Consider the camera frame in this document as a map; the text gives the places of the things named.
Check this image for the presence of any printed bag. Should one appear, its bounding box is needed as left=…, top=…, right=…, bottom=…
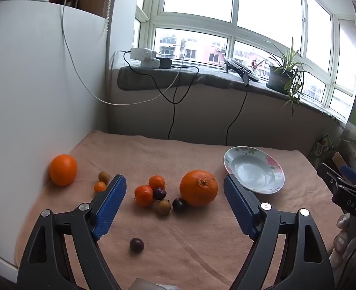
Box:
left=312, top=133, right=332, bottom=158

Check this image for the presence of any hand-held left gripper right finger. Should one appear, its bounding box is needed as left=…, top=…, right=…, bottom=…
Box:
left=223, top=174, right=338, bottom=290

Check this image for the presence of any white cable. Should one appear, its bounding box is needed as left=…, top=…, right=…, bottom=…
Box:
left=61, top=0, right=186, bottom=106

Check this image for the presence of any white power strip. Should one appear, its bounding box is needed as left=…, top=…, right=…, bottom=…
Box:
left=140, top=59, right=161, bottom=69

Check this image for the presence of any large bumpy orange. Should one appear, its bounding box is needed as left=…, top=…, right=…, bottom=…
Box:
left=180, top=170, right=219, bottom=208

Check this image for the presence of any small brown fruit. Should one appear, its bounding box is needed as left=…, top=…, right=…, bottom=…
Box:
left=157, top=200, right=171, bottom=215

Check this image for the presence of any person's right hand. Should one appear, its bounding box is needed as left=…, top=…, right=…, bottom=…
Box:
left=333, top=213, right=356, bottom=253

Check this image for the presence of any smooth round orange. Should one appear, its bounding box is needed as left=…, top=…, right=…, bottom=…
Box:
left=49, top=154, right=78, bottom=187

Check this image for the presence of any grey windowsill cloth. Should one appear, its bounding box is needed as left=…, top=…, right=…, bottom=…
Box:
left=117, top=65, right=348, bottom=127

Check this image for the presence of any white floral plate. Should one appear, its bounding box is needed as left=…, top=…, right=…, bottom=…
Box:
left=224, top=146, right=285, bottom=194

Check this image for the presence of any black flat device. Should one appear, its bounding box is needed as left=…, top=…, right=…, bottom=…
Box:
left=224, top=58, right=260, bottom=83

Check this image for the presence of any white power adapter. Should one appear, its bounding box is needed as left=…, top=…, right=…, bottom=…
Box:
left=130, top=48, right=157, bottom=61

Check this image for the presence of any potted spider plant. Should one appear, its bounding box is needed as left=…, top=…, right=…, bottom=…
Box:
left=253, top=38, right=313, bottom=118

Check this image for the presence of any white foam board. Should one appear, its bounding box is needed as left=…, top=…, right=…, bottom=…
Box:
left=0, top=0, right=109, bottom=274

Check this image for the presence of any black power cable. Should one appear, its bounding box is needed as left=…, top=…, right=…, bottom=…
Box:
left=123, top=51, right=200, bottom=140

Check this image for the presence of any cardboard box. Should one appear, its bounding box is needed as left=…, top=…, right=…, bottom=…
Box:
left=331, top=152, right=349, bottom=173

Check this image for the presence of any orange tangerine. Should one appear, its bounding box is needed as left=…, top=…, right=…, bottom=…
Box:
left=134, top=185, right=154, bottom=208
left=148, top=175, right=166, bottom=191

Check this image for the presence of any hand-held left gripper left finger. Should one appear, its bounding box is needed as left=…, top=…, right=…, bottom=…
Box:
left=16, top=174, right=127, bottom=290

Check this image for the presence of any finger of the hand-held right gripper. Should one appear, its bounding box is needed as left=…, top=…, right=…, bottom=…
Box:
left=317, top=163, right=348, bottom=191
left=340, top=164, right=356, bottom=191

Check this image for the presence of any white bead chain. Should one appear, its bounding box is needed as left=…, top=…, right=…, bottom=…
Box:
left=105, top=0, right=118, bottom=32

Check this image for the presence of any white framed window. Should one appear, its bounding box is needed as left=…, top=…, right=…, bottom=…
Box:
left=132, top=0, right=356, bottom=118

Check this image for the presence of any black device cable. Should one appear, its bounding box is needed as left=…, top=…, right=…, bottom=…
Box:
left=225, top=66, right=251, bottom=146

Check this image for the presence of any pink towel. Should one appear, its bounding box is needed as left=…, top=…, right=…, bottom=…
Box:
left=15, top=130, right=341, bottom=290

